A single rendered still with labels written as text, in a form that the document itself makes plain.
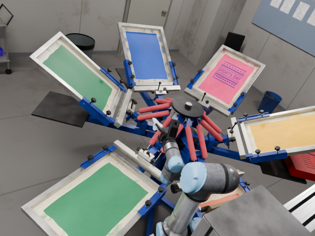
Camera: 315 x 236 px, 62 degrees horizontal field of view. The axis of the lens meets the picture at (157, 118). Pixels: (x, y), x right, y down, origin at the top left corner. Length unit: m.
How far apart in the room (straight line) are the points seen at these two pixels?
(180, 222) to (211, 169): 0.31
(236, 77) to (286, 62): 3.12
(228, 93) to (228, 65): 0.41
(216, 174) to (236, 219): 0.30
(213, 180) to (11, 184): 2.58
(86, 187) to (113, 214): 0.28
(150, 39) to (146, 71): 0.46
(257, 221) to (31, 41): 5.09
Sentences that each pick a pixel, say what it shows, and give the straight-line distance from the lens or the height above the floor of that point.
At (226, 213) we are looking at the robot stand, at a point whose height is 2.03.
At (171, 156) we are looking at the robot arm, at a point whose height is 1.68.
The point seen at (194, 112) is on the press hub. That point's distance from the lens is 2.37.
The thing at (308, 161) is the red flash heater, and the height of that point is 1.11.
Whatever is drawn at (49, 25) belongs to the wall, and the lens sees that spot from 5.42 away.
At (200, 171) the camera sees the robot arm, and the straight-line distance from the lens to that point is 0.98.
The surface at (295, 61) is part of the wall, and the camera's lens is 6.23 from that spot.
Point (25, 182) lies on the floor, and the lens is 3.26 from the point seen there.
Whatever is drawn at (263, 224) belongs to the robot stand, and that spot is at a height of 2.03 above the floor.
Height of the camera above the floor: 2.56
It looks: 36 degrees down
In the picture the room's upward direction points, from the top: 18 degrees clockwise
